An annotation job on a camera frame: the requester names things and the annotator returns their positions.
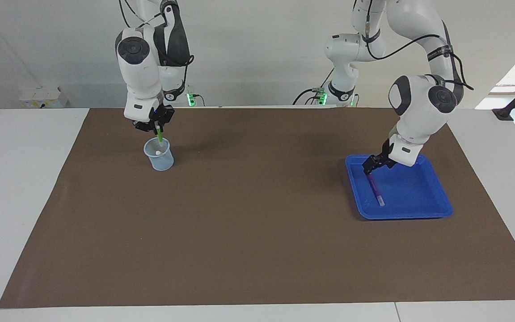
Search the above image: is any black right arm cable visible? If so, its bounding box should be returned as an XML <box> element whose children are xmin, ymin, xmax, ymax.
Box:
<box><xmin>118</xmin><ymin>0</ymin><xmax>194</xmax><ymax>68</ymax></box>

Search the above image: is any white power box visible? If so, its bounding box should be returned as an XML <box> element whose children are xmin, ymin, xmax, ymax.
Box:
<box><xmin>19</xmin><ymin>86</ymin><xmax>69</xmax><ymax>109</ymax></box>

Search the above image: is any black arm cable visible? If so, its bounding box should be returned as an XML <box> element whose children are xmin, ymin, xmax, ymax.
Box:
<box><xmin>118</xmin><ymin>0</ymin><xmax>194</xmax><ymax>68</ymax></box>
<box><xmin>365</xmin><ymin>0</ymin><xmax>475</xmax><ymax>91</ymax></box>

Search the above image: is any purple pen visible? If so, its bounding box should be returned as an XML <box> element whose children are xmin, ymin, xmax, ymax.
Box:
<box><xmin>367</xmin><ymin>174</ymin><xmax>385</xmax><ymax>207</ymax></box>

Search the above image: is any brown table mat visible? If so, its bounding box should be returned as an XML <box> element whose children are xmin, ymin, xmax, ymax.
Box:
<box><xmin>0</xmin><ymin>106</ymin><xmax>515</xmax><ymax>309</ymax></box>

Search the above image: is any blue plastic tray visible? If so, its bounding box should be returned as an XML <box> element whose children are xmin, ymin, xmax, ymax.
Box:
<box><xmin>345</xmin><ymin>153</ymin><xmax>453</xmax><ymax>220</ymax></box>

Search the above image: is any black left base cable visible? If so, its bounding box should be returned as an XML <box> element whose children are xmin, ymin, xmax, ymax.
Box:
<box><xmin>292</xmin><ymin>67</ymin><xmax>335</xmax><ymax>106</ymax></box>

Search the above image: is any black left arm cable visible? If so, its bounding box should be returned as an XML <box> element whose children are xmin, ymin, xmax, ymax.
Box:
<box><xmin>365</xmin><ymin>0</ymin><xmax>475</xmax><ymax>91</ymax></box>

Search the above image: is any translucent plastic cup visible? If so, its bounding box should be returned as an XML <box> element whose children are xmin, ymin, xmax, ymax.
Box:
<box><xmin>144</xmin><ymin>137</ymin><xmax>174</xmax><ymax>171</ymax></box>

